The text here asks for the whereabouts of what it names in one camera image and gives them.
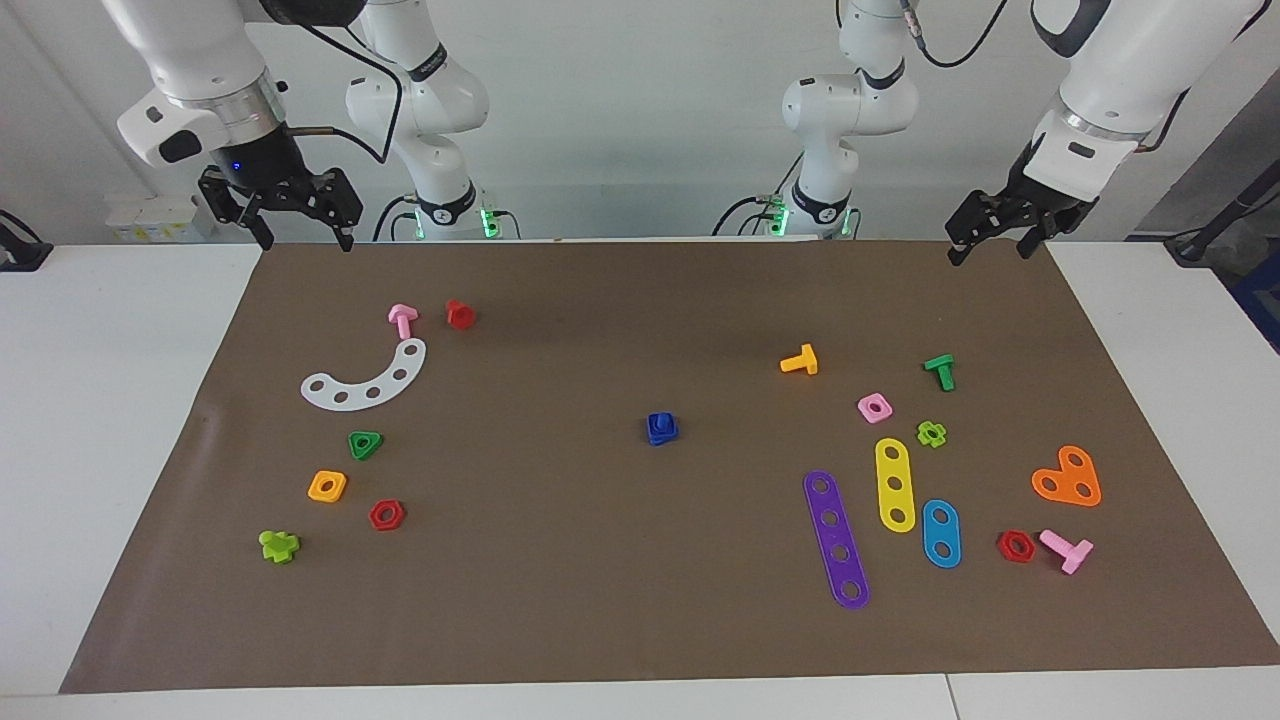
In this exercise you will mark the blue box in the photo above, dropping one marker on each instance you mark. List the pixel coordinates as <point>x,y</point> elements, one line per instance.
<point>1262,300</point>

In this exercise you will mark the green triangle plastic nut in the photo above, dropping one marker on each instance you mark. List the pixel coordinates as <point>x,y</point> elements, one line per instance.
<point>355,452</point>

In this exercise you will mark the black stand pole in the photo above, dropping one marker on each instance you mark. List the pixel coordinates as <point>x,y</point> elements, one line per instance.
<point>1200,240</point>

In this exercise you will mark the large pink plastic screw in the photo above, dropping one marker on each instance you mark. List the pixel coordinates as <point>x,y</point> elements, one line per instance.
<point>1072,553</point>

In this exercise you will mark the red plastic screw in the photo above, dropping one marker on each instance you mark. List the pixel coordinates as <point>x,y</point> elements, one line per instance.
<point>460,316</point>

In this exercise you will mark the orange plastic screw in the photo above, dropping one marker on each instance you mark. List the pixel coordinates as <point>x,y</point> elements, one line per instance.
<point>800,362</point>

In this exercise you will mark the brown table mat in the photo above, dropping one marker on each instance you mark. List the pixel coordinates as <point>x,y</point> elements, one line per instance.
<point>600,550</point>

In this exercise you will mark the lime cross plastic nut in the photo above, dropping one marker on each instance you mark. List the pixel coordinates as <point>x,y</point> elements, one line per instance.
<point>940,432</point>

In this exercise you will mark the green plastic screw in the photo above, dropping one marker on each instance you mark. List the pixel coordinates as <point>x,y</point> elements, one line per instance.
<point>941,370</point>

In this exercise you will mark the blue two-hole plastic plate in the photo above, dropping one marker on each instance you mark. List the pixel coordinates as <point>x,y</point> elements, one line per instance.
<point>941,533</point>

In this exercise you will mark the black clamp mount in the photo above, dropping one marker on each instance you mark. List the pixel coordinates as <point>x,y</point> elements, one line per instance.
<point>20,255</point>

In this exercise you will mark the white curved five-hole plate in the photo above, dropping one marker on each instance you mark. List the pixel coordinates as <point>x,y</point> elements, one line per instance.
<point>387,384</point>

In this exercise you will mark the orange square plastic nut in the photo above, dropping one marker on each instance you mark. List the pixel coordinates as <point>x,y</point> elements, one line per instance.
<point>316,490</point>

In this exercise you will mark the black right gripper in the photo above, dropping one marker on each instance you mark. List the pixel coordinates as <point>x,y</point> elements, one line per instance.
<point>262,165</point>

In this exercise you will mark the purple four-hole plastic plate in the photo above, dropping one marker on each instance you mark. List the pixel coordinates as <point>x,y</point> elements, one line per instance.
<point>826,503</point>

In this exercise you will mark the yellow three-hole plastic plate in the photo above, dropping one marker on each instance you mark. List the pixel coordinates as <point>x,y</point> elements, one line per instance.
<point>895,471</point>

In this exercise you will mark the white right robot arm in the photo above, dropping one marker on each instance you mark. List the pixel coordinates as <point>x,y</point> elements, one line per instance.
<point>200,50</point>

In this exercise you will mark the red hexagon plastic nut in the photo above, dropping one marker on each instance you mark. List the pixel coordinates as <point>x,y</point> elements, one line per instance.
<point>374,517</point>
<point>1003,546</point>

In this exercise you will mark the small pink plastic screw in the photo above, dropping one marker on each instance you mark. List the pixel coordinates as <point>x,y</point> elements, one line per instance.
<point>402,322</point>

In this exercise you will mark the blue triangle-head plastic screw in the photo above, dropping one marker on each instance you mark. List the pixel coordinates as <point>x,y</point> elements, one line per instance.
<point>664,441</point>

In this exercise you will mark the blue square plastic nut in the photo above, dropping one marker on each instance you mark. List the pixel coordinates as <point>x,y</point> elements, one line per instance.
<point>660,422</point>

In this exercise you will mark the pink square plastic nut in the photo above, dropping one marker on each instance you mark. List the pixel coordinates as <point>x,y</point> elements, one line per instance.
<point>864,410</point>

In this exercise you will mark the lime cross-head plastic screw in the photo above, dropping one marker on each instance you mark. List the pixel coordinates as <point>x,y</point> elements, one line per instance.
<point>278,548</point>

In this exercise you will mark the orange heart three-hole plate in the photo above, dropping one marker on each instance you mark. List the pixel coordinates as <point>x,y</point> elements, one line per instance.
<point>1068,480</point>

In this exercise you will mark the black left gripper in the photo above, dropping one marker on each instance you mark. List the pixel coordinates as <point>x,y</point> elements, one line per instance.
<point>1040,205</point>

